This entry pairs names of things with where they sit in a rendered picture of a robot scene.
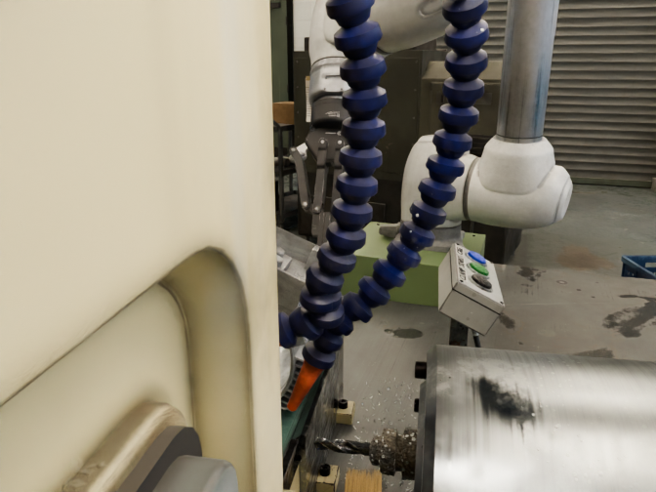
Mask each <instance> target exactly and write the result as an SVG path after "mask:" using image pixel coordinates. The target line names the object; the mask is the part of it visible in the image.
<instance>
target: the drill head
mask: <svg viewBox="0 0 656 492"><path fill-rule="evenodd" d="M415 379H425V381H423V382H422V383H421V384H420V397H419V398H416V397H415V401H414V412H416V413H419V414H418V428H417V429H416V430H411V429H408V428H405V429H404V434H403V435H401V434H398V430H397V429H385V428H384V429H383V433H382V435H374V436H373V439H372V441H371V443H370V446H369V449H370V452H369V455H370V458H369V459H370V461H371V464H372V465H373V466H379V467H380V472H381V473H384V474H386V475H391V476H394V475H395V472H401V480H415V483H414V492H656V362H651V361H639V360H628V359H615V358H603V357H591V356H579V355H567V354H555V353H542V352H531V351H518V350H506V349H494V348H471V347H459V346H446V345H435V346H434V347H433V348H431V349H430V350H429V351H428V353H427V361H417V360H416V361H415Z"/></svg>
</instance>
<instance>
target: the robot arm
mask: <svg viewBox="0 0 656 492"><path fill-rule="evenodd" d="M326 1H327V0H316V2H315V5H314V8H313V12H312V18H311V23H310V31H309V56H310V62H311V70H310V75H309V77H310V80H309V90H308V103H309V104H310V106H311V117H310V125H309V133H308V135H307V137H306V140H305V143H303V144H301V145H300V146H298V147H295V146H292V147H290V149H289V151H290V153H291V155H292V156H293V158H294V160H295V164H296V171H297V178H298V185H299V192H300V198H301V205H302V207H303V209H304V210H305V211H306V212H307V213H311V214H312V226H311V234H312V236H313V237H317V246H319V247H320V246H321V245H322V244H323V243H326V242H329V241H328V240H327V239H326V236H325V233H326V230H327V227H328V225H329V224H331V223H333V222H335V221H336V219H335V218H334V217H333V216H332V215H331V213H330V212H324V204H325V193H326V184H327V174H328V170H329V167H332V166H333V167H334V179H333V190H332V201H331V208H332V205H333V202H334V201H335V200H336V199H339V198H341V196H340V193H339V192H338V191H337V190H336V188H335V183H336V180H337V177H338V176H339V175H340V174H342V173H345V169H344V166H343V165H342V164H341V163H340V162H339V155H340V151H341V148H343V147H344V146H347V145H348V142H347V139H346V138H345V137H343V136H342V133H341V129H342V123H343V121H344V120H345V119H347V118H349V117H350V116H349V113H348V111H347V110H346V109H344V108H343V106H342V96H343V92H344V91H345V90H347V89H349V88H350V87H349V85H348V83H347V82H346V81H344V80H342V79H341V76H340V64H341V62H343V61H344V60H345V59H347V58H346V57H345V55H344V53H343V52H341V51H338V50H337V49H336V47H335V42H334V34H335V33H336V31H337V30H339V29H340V28H341V27H340V26H338V24H337V23H336V21H335V20H331V19H329V18H328V16H327V13H326V7H325V3H326ZM442 2H443V0H375V4H374V5H373V6H372V7H371V14H370V18H369V19H368V20H370V21H377V22H378V24H379V25H380V28H381V30H382V33H383V36H382V38H381V40H380V41H378V45H377V50H376V52H375V54H378V55H381V56H383V57H384V58H385V57H386V56H388V55H390V54H392V53H394V52H397V51H400V50H405V49H410V48H413V47H416V46H419V45H422V44H425V43H427V42H430V41H431V40H434V39H436V38H438V37H441V36H443V35H445V28H446V27H447V26H448V25H449V24H450V21H448V20H446V19H445V18H444V16H443V15H442ZM558 4H559V0H508V8H507V20H506V31H505V43H504V54H503V65H502V77H501V88H500V99H499V111H498V122H497V134H496V136H494V137H493V138H492V139H491V140H490V141H489V142H488V143H487V144H486V145H485V147H484V150H483V153H482V156H481V157H477V156H474V155H472V154H470V152H469V151H467V152H465V153H464V155H463V156H462V157H461V158H459V159H460V160H461V161H462V162H463V163H464V164H465V172H464V174H463V176H462V177H458V178H457V179H456V180H455V181H454V183H452V184H451V185H452V186H454V187H455V188H456V189H457V191H456V196H455V199H454V200H453V201H449V202H448V203H447V204H446V205H445V206H444V207H442V208H443V210H444V211H445V212H446V213H447V216H446V220H445V223H444V224H443V225H438V226H437V227H436V228H435V229H434V230H432V232H433V234H434V236H435V240H434V242H433V245H432V246H431V247H426V248H425V249H423V250H424V251H434V252H443V253H448V252H449V248H451V247H452V245H453V244H454V243H458V244H459V245H460V246H462V247H464V248H465V246H464V245H463V238H464V237H465V232H464V231H462V230H461V223H462V221H466V220H469V221H474V222H478V223H482V224H486V225H491V226H501V227H508V228H520V229H525V228H538V227H544V226H549V225H551V224H554V223H556V222H559V221H561V220H562V219H563V217H564V215H565V212H566V210H567V207H568V204H569V201H570V197H571V193H572V187H573V184H572V182H571V180H570V176H569V174H568V173H567V171H566V170H565V169H564V168H563V167H561V166H556V165H555V161H554V149H553V147H552V146H551V144H550V143H549V142H548V140H547V139H546V138H545V137H543V131H544V123H545V114H546V106H547V97H548V90H549V81H550V73H551V64H552V56H553V47H554V36H555V29H556V20H557V12H558ZM432 138H433V135H427V136H422V137H420V138H419V140H418V141H417V142H416V143H415V144H414V146H413V147H412V149H411V151H410V154H409V156H408V159H407V162H406V165H405V169H404V174H403V181H402V190H401V220H400V223H397V224H390V225H380V228H379V234H381V235H384V236H388V237H392V238H394V240H400V234H401V233H400V232H399V228H400V227H401V225H402V224H403V222H405V221H412V219H411V218H412V214H411V213H410V211H409V208H410V206H411V205H412V203H413V202H414V201H415V200H422V198H421V192H420V191H419V190H418V186H419V183H420V181H421V179H424V178H429V177H430V175H429V169H427V167H426V162H427V160H428V158H429V156H430V155H432V154H437V152H436V150H435V145H434V144H433V143H432ZM308 150H309V152H310V154H311V155H312V157H313V158H314V160H315V161H316V167H317V170H316V180H315V190H314V199H313V204H312V203H311V200H310V193H309V186H308V173H307V167H306V163H305V161H304V160H306V159H307V152H308ZM331 208H330V211H331Z"/></svg>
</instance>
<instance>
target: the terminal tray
mask: <svg viewBox="0 0 656 492"><path fill-rule="evenodd" d="M315 248H320V247H319V246H317V245H315V244H313V243H311V242H309V241H307V240H305V239H303V238H301V237H299V236H297V235H295V234H293V233H291V232H289V231H286V230H284V229H282V228H280V227H278V226H277V227H276V259H277V294H278V312H281V311H283V312H285V313H286V314H287V315H288V316H289V315H290V314H291V313H292V312H293V311H294V309H296V308H298V307H300V306H301V303H300V294H301V290H302V289H303V287H304V286H305V285H306V271H307V269H308V268H309V266H310V265H311V264H312V263H314V262H318V259H317V257H316V255H317V251H318V250H316V249H315ZM297 273H301V274H303V275H304V277H300V276H299V275H298V274H297Z"/></svg>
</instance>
